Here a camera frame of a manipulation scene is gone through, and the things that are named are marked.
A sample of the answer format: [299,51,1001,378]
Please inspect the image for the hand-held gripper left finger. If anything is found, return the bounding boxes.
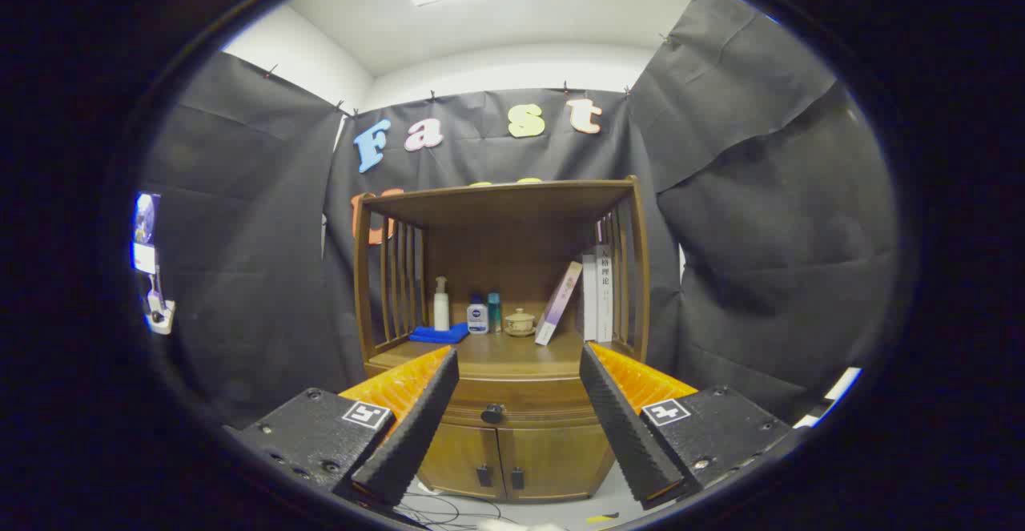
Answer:
[224,345,461,508]

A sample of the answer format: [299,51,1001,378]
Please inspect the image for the white book lettered spine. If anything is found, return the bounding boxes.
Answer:
[596,244,614,344]

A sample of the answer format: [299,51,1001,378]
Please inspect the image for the black backdrop cloth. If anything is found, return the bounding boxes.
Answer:
[140,0,902,428]

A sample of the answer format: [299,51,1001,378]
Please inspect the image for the black floor cables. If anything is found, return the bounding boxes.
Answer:
[396,493,521,528]

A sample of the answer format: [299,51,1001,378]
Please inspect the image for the wooden cabinet door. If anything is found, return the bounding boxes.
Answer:
[498,425,616,501]
[418,423,505,500]

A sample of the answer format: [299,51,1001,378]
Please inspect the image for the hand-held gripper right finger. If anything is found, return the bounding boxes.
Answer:
[578,342,794,509]

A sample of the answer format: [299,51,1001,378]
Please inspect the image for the blue folded cloth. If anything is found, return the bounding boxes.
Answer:
[409,323,470,345]

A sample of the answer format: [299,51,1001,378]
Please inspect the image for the wooden countertop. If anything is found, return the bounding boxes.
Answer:
[367,331,641,380]

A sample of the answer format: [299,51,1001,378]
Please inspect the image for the wooden cabinet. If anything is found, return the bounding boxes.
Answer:
[352,176,651,504]

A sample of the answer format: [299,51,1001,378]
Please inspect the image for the purple and white book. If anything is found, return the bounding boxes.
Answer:
[534,261,584,346]

